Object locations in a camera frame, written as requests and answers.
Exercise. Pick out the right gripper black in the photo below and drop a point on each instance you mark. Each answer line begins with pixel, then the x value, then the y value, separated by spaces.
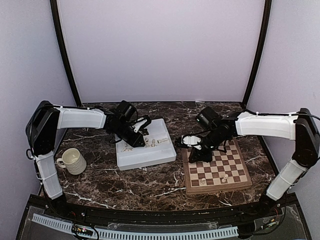
pixel 195 153

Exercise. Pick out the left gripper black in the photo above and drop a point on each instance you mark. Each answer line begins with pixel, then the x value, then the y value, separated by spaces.
pixel 134 142

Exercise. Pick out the wooden chess board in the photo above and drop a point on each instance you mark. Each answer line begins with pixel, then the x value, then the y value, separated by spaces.
pixel 230 162

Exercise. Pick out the white plastic divided tray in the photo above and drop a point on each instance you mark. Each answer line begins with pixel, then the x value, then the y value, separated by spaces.
pixel 158 149

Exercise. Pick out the white chess piece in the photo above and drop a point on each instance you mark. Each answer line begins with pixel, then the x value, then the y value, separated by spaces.
pixel 225 178

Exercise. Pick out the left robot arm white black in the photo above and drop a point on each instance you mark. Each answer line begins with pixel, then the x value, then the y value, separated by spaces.
pixel 41 132

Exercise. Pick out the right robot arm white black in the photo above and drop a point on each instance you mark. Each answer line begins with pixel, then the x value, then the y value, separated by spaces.
pixel 297 127

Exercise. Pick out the white chess pieces pile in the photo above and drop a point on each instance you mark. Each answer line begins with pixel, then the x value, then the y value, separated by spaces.
pixel 148 144

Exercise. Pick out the cream ribbed ceramic mug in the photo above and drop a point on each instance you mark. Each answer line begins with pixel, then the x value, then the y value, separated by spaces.
pixel 73 161

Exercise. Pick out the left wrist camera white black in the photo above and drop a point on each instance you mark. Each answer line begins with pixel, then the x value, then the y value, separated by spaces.
pixel 142 123

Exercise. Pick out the white slotted cable duct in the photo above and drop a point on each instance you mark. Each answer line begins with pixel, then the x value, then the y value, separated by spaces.
pixel 119 231

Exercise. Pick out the black front rail base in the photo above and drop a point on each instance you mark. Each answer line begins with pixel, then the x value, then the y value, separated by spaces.
pixel 285 221

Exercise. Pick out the black right frame post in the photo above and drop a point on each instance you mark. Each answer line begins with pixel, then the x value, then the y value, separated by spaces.
pixel 258 53

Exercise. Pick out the black frame post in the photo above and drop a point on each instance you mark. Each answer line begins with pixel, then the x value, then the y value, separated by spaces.
pixel 63 51
pixel 258 53

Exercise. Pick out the black left frame post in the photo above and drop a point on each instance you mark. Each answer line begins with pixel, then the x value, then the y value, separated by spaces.
pixel 63 51

